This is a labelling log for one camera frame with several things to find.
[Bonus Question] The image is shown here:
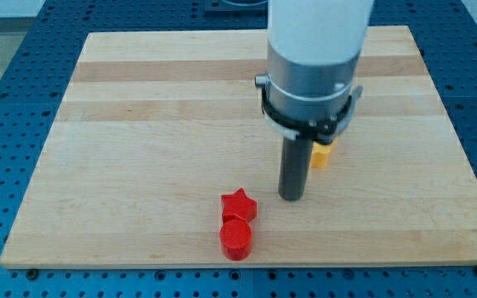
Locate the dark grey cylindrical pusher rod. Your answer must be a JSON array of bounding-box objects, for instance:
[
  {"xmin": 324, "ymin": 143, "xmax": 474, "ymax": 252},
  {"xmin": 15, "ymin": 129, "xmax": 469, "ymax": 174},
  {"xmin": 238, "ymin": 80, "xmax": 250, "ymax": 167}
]
[{"xmin": 278, "ymin": 138, "xmax": 313, "ymax": 201}]

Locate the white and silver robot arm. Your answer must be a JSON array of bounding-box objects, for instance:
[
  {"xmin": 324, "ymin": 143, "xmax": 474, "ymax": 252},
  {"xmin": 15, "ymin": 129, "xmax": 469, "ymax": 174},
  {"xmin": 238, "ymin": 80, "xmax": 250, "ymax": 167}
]
[{"xmin": 267, "ymin": 0, "xmax": 373, "ymax": 121}]

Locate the black clamp ring with bracket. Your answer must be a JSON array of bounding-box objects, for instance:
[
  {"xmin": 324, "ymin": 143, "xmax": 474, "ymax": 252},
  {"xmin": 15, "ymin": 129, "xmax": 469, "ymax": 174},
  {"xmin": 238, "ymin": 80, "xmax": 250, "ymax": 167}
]
[{"xmin": 254, "ymin": 73, "xmax": 364, "ymax": 146}]

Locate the red star block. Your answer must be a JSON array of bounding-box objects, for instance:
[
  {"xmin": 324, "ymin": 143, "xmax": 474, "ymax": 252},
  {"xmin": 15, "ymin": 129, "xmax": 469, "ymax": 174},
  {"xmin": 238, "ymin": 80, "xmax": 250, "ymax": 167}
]
[{"xmin": 221, "ymin": 188, "xmax": 258, "ymax": 223}]

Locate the red cylinder block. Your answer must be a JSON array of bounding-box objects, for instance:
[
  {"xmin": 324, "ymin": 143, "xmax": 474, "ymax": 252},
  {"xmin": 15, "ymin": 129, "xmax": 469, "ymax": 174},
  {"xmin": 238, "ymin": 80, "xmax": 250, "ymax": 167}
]
[{"xmin": 219, "ymin": 219, "xmax": 253, "ymax": 261}]

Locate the yellow block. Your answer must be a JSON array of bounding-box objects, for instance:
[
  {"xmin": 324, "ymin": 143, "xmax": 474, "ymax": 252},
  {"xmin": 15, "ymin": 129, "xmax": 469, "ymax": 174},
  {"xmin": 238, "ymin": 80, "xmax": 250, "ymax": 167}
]
[{"xmin": 310, "ymin": 139, "xmax": 338, "ymax": 168}]

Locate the light wooden board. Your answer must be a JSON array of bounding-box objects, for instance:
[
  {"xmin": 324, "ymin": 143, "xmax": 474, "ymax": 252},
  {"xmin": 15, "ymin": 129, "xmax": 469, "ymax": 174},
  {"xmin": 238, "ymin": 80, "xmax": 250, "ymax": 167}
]
[{"xmin": 0, "ymin": 26, "xmax": 477, "ymax": 269}]

